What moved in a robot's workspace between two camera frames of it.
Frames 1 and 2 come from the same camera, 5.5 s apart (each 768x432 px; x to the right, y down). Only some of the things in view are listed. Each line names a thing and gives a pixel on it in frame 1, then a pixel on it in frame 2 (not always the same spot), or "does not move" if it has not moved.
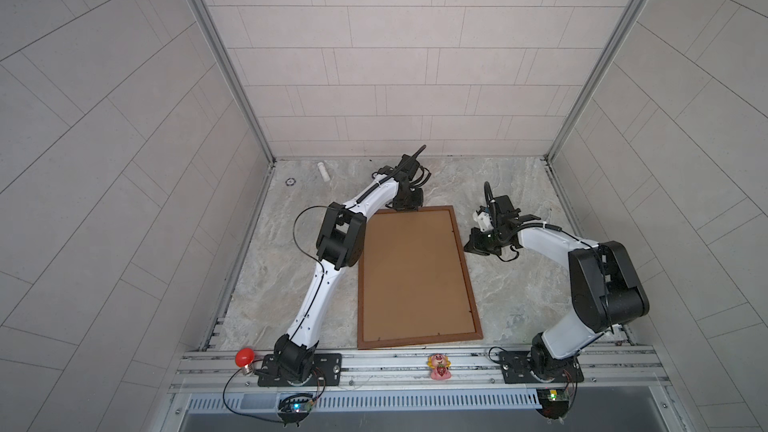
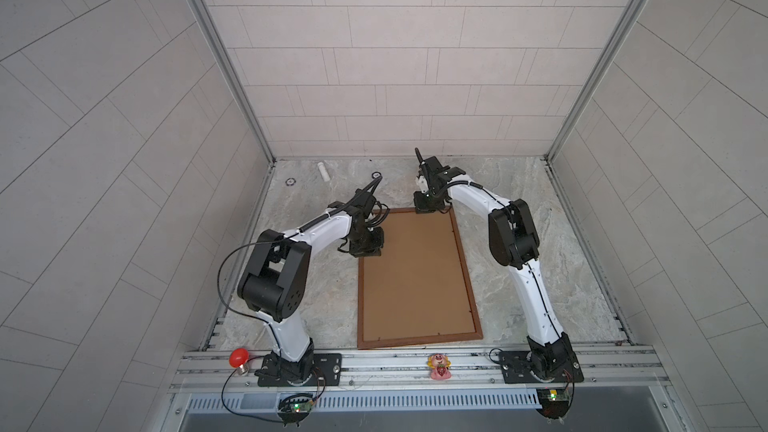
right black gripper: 474,244 → 422,207
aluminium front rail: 608,369 does not move
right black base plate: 527,367 does not move
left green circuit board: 293,409 does not move
